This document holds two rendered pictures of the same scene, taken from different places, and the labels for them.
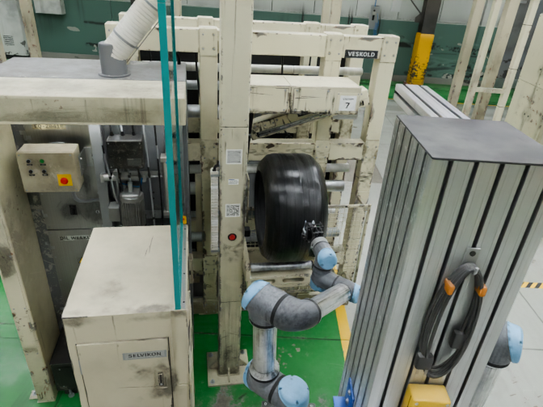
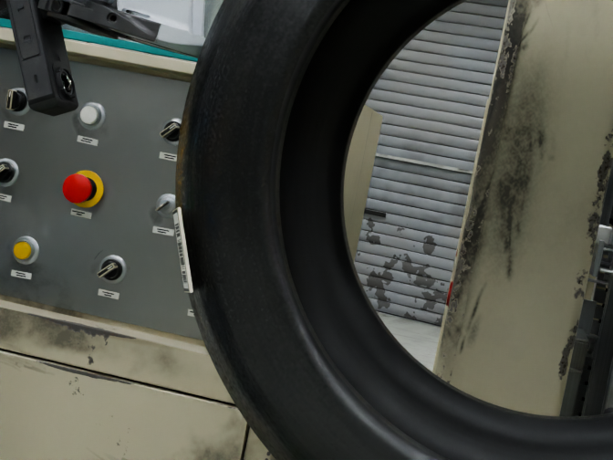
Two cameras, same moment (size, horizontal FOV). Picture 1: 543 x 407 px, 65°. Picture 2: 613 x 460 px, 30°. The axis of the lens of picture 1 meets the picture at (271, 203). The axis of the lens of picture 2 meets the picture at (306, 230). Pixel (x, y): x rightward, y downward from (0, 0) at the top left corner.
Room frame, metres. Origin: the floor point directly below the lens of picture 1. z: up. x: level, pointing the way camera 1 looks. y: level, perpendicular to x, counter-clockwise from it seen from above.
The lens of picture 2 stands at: (2.16, -0.99, 1.16)
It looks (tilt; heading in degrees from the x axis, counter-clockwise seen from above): 3 degrees down; 112
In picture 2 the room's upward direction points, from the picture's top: 11 degrees clockwise
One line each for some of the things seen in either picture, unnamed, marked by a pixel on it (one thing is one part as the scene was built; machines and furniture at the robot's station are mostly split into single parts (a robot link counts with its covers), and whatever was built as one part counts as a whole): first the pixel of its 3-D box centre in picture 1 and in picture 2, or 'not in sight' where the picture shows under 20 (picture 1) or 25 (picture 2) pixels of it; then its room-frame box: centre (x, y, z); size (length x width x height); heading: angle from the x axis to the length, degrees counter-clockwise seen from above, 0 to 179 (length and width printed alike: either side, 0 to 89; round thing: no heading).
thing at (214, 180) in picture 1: (215, 212); not in sight; (1.88, 0.28, 1.19); 0.05 x 0.04 x 0.48; 11
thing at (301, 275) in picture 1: (279, 275); not in sight; (1.86, -0.07, 0.84); 0.36 x 0.09 x 0.06; 101
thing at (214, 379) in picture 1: (228, 366); not in sight; (1.93, 0.20, 0.02); 0.27 x 0.27 x 0.04; 11
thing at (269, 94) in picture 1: (299, 94); not in sight; (2.31, -0.11, 1.71); 0.61 x 0.25 x 0.15; 101
